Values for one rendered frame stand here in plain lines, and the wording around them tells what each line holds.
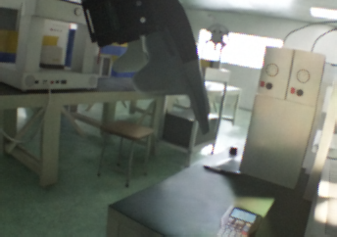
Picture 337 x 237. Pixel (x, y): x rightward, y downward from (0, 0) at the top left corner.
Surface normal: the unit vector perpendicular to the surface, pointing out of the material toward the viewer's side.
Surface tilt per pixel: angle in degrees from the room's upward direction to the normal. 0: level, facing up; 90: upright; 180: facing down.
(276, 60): 90
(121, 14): 93
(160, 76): 63
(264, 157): 90
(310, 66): 90
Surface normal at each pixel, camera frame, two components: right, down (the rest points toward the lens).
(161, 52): 0.17, -0.27
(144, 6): 0.34, 0.27
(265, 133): -0.54, 0.06
